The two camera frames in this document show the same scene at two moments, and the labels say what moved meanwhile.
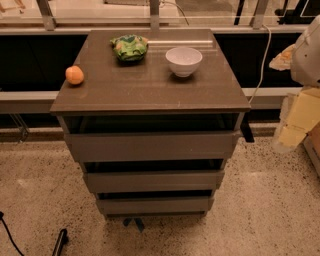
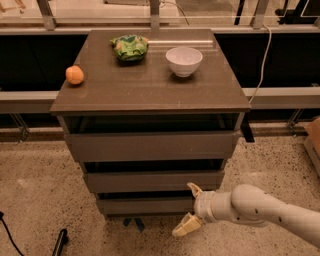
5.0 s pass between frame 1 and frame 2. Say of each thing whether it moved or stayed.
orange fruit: stayed
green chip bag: stayed
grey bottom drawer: stayed
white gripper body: moved
